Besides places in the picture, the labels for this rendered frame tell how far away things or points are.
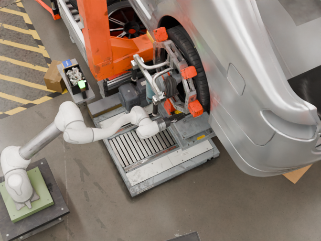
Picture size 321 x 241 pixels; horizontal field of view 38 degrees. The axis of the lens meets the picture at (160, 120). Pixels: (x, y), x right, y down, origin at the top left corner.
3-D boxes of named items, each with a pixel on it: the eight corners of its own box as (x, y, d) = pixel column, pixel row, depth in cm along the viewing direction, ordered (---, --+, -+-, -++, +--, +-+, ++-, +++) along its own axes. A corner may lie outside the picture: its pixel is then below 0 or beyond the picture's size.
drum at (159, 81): (181, 87, 341) (182, 75, 329) (155, 98, 335) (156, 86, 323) (172, 73, 347) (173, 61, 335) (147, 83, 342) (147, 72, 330)
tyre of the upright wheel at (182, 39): (242, 104, 318) (209, 12, 307) (212, 117, 312) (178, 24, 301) (205, 102, 381) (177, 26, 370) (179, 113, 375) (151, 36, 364)
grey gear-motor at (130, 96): (169, 104, 416) (170, 82, 386) (127, 123, 405) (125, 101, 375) (159, 90, 424) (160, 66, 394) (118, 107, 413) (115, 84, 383)
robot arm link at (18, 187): (13, 205, 330) (5, 194, 311) (7, 183, 338) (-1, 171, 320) (35, 198, 333) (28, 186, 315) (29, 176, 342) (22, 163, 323)
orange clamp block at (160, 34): (169, 38, 327) (165, 26, 324) (159, 42, 325) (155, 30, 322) (165, 38, 333) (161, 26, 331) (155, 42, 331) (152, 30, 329)
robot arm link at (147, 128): (159, 126, 332) (151, 114, 340) (140, 135, 329) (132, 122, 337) (160, 136, 341) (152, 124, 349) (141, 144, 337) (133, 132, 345)
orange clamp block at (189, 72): (193, 75, 313) (197, 74, 304) (183, 80, 311) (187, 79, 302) (189, 66, 312) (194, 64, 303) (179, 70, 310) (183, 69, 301)
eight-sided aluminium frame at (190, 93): (192, 122, 349) (199, 80, 302) (185, 125, 347) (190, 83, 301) (159, 70, 373) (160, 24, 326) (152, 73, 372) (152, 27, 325)
